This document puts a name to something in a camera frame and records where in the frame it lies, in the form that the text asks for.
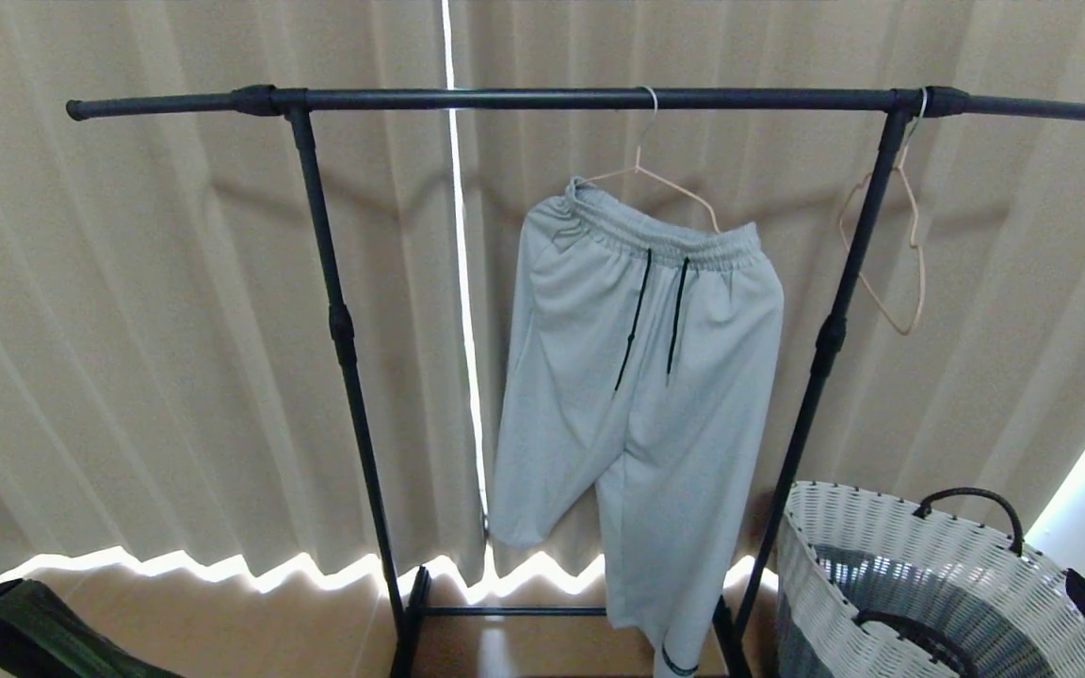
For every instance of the black clothes rack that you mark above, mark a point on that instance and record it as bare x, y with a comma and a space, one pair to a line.
552, 98

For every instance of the beige curtain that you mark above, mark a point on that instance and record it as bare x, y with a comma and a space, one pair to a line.
175, 282

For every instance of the pale grey shorts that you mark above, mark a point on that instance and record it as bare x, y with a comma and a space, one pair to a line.
637, 424

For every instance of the green printed shirt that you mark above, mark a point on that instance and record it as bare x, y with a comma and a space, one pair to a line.
62, 640

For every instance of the pink clothes hanger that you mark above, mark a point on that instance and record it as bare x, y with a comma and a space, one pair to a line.
921, 111
638, 169

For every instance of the white laundry basket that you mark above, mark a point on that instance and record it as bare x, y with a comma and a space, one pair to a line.
882, 527

